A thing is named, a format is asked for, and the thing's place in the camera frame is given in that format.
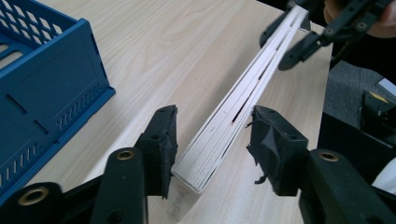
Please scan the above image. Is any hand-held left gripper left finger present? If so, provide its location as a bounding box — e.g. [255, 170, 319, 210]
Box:
[134, 105, 179, 200]

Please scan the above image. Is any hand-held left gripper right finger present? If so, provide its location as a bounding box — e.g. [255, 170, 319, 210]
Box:
[247, 105, 309, 197]

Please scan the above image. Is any white caterpillar picture book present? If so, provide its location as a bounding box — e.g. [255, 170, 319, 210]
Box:
[170, 4, 309, 194]

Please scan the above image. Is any blue plastic file rack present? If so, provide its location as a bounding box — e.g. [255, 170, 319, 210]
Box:
[0, 0, 116, 206]

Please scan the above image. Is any dark box yellow label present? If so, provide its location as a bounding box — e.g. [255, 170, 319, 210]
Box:
[361, 90, 396, 147]

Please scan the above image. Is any right hand-held gripper cable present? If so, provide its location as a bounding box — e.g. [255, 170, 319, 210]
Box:
[330, 40, 356, 70]

